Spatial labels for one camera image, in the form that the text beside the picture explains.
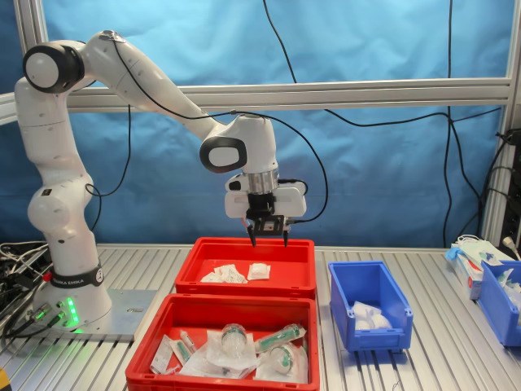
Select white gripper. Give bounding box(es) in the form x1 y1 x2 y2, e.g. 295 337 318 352
224 174 309 248

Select white blue mask box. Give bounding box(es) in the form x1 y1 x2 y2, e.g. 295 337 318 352
451 244 485 301

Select printed Fuhrmann bandage pack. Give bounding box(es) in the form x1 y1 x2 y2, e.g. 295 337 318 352
211 268 249 284

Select large green syringe pack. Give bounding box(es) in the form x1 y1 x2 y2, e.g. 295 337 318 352
254 323 309 352

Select clear pouch green filter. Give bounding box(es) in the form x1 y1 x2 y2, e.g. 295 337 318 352
205 323 261 367

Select red plastic crate white label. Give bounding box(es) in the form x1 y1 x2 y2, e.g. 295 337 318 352
125 293 321 391

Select blue fabric curtain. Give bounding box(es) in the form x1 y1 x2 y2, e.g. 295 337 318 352
0 0 521 249

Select white syringe pack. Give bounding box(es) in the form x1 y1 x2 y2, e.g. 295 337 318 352
178 329 199 354

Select flat clear pouch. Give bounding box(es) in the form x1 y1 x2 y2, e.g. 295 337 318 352
178 349 258 380

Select small green syringe pack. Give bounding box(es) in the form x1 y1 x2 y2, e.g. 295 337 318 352
170 340 192 367

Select clear pouch black parts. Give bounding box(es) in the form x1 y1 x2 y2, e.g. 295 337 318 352
149 334 181 376

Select blue plastic bin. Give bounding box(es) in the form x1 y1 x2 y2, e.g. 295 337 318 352
476 259 521 348
327 260 414 354

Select blue face mask pile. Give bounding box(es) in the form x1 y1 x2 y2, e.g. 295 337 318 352
445 235 500 266

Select white power plug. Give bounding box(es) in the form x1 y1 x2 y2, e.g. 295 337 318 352
502 235 521 261

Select white packets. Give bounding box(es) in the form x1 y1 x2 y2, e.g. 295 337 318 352
494 268 521 306

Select clear pouch green ring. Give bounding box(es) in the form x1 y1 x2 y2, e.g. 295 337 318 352
252 344 310 384

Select black camera cable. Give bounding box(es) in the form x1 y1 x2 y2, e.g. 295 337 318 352
83 30 329 229

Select steel base plate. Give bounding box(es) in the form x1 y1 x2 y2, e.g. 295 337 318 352
95 288 159 343

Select aluminium profile frame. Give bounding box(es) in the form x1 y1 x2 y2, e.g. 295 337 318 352
0 0 521 249

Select black hanging cable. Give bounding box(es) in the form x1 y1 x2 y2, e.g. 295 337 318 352
441 0 484 248
262 0 504 127

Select robot base cable bundle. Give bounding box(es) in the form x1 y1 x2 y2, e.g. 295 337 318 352
0 239 54 341

